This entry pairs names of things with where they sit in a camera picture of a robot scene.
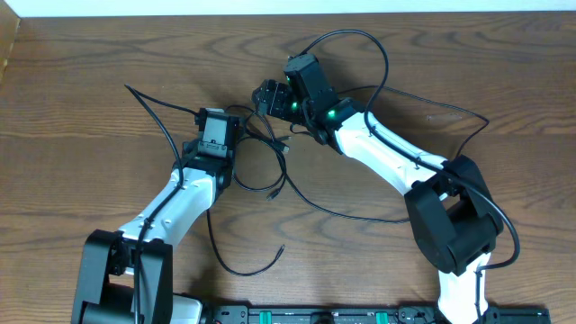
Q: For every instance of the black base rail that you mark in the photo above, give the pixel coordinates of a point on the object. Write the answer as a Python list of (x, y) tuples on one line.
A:
[(360, 315)]

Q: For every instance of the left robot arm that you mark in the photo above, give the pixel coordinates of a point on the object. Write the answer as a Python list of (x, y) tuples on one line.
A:
[(126, 276)]

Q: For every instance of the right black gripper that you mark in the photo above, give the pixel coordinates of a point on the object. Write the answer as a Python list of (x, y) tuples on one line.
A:
[(274, 94)]

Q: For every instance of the clear tape residue strip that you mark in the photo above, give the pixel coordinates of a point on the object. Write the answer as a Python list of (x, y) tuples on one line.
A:
[(449, 117)]

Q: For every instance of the cardboard side panel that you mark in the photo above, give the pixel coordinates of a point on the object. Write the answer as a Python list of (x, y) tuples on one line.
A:
[(9, 26)]

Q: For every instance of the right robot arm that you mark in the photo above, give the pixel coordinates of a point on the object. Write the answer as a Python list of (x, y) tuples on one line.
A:
[(453, 223)]

